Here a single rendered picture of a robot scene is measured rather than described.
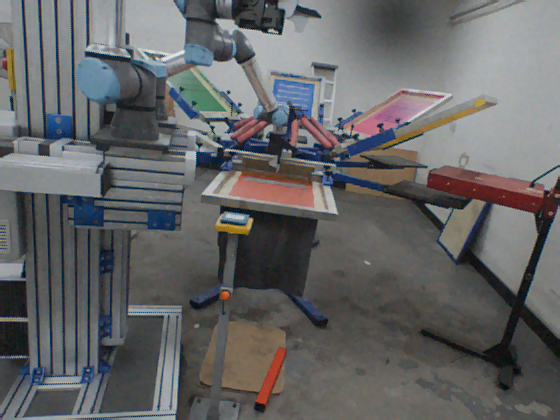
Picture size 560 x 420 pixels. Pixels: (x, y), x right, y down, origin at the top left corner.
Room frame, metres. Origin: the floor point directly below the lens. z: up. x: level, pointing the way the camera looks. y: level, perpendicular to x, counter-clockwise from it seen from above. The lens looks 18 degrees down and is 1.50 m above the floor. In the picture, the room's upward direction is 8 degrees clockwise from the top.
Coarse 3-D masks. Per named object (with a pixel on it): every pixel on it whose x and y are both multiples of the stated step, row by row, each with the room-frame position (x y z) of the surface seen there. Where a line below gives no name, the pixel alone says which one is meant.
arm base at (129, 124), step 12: (120, 108) 1.31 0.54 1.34; (132, 108) 1.30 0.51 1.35; (144, 108) 1.32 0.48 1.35; (120, 120) 1.30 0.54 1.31; (132, 120) 1.30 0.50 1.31; (144, 120) 1.32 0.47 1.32; (156, 120) 1.37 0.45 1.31; (120, 132) 1.29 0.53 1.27; (132, 132) 1.29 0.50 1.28; (144, 132) 1.30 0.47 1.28; (156, 132) 1.35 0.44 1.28
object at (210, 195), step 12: (216, 180) 1.97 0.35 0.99; (204, 192) 1.74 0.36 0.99; (216, 192) 1.86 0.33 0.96; (324, 192) 2.07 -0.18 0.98; (216, 204) 1.71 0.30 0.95; (228, 204) 1.71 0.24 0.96; (240, 204) 1.71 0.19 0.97; (252, 204) 1.71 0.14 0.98; (264, 204) 1.71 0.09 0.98; (276, 204) 1.72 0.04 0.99; (288, 204) 1.74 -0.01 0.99; (300, 216) 1.71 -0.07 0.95; (312, 216) 1.71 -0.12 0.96; (324, 216) 1.71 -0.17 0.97; (336, 216) 1.71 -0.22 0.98
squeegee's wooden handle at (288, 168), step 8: (248, 160) 2.31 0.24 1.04; (256, 160) 2.31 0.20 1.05; (264, 160) 2.31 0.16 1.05; (248, 168) 2.31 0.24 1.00; (256, 168) 2.31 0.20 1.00; (264, 168) 2.31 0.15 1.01; (272, 168) 2.31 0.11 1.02; (280, 168) 2.31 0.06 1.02; (288, 168) 2.31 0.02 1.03; (296, 168) 2.31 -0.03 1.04; (304, 168) 2.31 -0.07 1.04; (312, 168) 2.31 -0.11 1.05; (304, 176) 2.31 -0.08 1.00
